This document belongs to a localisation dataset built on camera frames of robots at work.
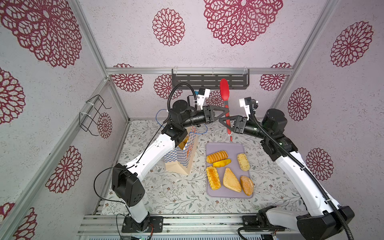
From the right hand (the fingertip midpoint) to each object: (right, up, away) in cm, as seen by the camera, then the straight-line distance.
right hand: (221, 119), depth 59 cm
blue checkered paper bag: (-17, -19, +21) cm, 33 cm away
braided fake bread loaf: (+5, -20, +35) cm, 41 cm away
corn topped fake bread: (+1, -31, +26) cm, 41 cm away
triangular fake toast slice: (+11, -33, +25) cm, 42 cm away
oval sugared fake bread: (+19, -34, +22) cm, 45 cm away
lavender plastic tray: (+17, -17, +42) cm, 49 cm away
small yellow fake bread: (+7, -24, +31) cm, 40 cm away
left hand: (+2, +3, +1) cm, 4 cm away
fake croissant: (+20, -23, +33) cm, 45 cm away
